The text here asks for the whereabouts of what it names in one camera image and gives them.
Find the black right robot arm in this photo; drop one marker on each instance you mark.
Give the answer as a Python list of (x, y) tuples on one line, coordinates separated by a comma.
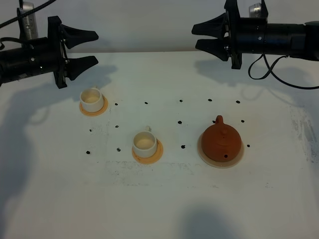
[(293, 40)]

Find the orange coaster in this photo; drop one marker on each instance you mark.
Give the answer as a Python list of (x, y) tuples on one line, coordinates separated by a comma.
[(102, 110), (150, 160)]

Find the beige round teapot coaster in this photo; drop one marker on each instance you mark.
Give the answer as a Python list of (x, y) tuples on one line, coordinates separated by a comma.
[(216, 164)]

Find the white teacup far left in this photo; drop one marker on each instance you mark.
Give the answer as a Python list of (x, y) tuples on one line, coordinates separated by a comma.
[(92, 100)]

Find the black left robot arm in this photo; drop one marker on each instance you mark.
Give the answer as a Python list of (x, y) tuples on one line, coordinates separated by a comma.
[(9, 52)]

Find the white teacup centre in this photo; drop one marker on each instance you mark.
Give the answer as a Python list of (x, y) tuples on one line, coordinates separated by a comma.
[(145, 143)]

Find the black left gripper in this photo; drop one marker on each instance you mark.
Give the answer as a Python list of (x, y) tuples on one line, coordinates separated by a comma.
[(45, 55)]

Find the orange coaster far left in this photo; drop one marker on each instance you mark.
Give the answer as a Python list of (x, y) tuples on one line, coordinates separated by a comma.
[(102, 110)]

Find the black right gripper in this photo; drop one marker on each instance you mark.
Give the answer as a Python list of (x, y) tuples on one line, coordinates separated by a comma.
[(245, 35)]

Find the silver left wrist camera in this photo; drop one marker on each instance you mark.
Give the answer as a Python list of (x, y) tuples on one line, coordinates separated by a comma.
[(27, 25)]

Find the white teacup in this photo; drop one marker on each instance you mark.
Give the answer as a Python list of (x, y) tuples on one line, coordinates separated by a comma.
[(145, 143), (92, 100)]

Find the brown clay teapot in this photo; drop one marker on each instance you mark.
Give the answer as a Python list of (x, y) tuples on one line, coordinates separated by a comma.
[(220, 142)]

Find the orange coaster centre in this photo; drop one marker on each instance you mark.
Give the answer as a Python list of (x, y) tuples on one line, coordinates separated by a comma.
[(150, 160)]

